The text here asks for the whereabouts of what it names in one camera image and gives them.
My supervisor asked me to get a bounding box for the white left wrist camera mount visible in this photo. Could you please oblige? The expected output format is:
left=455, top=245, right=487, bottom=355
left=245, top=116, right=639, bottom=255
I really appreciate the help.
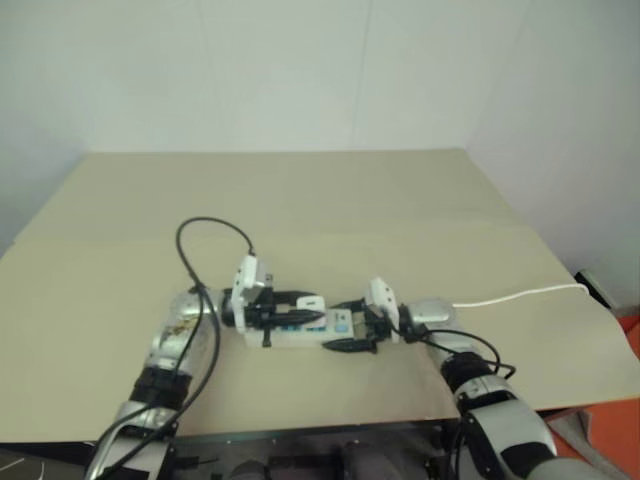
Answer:
left=230, top=254, right=276, bottom=334

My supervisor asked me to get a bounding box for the black panel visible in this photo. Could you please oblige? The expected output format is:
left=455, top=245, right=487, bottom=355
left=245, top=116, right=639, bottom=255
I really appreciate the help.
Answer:
left=0, top=441, right=99, bottom=480

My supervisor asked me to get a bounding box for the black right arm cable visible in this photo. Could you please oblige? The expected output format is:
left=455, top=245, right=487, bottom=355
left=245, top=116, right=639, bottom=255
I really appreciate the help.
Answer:
left=389, top=322, right=518, bottom=382

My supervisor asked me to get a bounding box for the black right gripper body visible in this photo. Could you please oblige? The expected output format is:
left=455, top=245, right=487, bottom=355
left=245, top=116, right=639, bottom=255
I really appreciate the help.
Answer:
left=349, top=305, right=394, bottom=352

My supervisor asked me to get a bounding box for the orange object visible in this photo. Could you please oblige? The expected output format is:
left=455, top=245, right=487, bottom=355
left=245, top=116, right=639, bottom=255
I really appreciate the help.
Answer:
left=617, top=313, right=640, bottom=362

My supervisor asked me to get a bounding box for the black table frame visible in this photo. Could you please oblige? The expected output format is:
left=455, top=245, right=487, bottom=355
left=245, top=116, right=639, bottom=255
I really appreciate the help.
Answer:
left=167, top=418, right=469, bottom=480

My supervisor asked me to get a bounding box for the white power strip cable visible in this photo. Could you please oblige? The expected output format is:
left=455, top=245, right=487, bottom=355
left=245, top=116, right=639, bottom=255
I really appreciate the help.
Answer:
left=451, top=283, right=592, bottom=308

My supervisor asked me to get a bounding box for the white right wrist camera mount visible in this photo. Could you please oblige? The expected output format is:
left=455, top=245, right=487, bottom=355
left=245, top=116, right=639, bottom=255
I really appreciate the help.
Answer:
left=363, top=276, right=402, bottom=344

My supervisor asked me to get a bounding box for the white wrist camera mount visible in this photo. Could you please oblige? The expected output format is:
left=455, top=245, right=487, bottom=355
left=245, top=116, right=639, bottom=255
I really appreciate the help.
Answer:
left=363, top=276, right=402, bottom=344
left=230, top=254, right=276, bottom=334

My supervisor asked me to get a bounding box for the white power strip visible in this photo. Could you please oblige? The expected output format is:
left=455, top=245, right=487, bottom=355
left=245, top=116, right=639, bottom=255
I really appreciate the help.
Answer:
left=243, top=306, right=370, bottom=350

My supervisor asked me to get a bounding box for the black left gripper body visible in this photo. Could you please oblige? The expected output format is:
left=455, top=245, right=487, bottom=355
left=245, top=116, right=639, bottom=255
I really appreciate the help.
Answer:
left=248, top=286, right=281, bottom=348

